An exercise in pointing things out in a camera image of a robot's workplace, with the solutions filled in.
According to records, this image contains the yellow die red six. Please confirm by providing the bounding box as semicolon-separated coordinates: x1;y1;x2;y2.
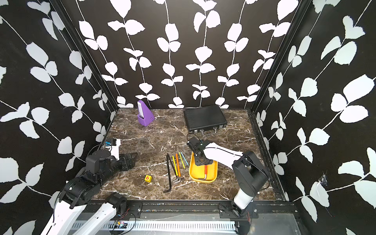
145;175;152;183

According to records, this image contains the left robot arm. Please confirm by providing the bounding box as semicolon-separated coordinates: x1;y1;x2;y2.
42;149;138;235

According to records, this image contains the large black hex key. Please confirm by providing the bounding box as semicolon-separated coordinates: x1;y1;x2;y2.
163;154;172;193

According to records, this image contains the black front mounting rail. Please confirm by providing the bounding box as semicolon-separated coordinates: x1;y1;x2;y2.
118;200;300;220

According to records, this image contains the white slotted cable duct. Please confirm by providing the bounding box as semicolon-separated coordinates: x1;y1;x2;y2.
70;220;238;233

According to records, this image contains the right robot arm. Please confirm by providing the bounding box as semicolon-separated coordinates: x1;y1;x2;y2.
187;137;269;216

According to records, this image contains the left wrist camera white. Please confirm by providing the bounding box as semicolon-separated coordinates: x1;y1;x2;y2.
104;138;121;161

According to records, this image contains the yellow plastic storage box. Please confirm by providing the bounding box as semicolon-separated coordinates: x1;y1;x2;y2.
189;152;218;184

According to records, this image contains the small black hex key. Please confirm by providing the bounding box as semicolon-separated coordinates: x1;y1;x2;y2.
167;154;179;183

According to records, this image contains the purple metronome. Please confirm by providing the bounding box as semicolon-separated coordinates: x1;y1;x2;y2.
137;100;155;126

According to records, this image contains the red hex key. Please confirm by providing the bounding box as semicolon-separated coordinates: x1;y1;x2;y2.
199;165;208;181

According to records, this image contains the small circuit board with wires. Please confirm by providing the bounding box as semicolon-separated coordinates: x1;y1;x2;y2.
109;220;128;231

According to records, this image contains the black ribbed carrying case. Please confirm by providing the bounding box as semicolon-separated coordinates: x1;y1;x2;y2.
183;105;228;133

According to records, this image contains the green hex key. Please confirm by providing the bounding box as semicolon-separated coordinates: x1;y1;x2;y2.
178;152;187;170

